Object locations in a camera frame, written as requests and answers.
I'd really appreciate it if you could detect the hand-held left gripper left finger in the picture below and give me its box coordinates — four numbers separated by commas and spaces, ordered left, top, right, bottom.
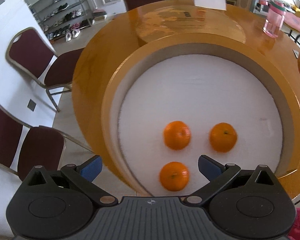
22, 155, 117, 207

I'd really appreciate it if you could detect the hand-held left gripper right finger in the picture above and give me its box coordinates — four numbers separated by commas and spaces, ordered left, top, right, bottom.
183, 155, 276, 207

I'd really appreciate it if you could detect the orange tangerine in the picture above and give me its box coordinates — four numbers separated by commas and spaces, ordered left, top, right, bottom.
164, 121, 191, 151
159, 162, 190, 192
209, 122, 238, 153

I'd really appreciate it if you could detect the white round tray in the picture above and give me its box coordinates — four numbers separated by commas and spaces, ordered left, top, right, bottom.
101, 39, 300, 200

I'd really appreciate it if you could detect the round wooden desktop table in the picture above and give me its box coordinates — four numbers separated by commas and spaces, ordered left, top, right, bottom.
73, 0, 300, 200

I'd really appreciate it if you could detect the pink water bottle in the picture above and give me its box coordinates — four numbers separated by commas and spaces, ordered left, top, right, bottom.
263, 1, 286, 38

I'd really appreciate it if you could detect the metal shoe rack with shoes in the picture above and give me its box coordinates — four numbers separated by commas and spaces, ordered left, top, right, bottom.
24, 0, 93, 42

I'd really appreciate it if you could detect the white tissue box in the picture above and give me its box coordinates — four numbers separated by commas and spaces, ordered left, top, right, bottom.
193, 0, 226, 11

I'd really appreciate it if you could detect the pink cloth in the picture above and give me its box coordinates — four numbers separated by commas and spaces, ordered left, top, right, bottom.
283, 11, 300, 35

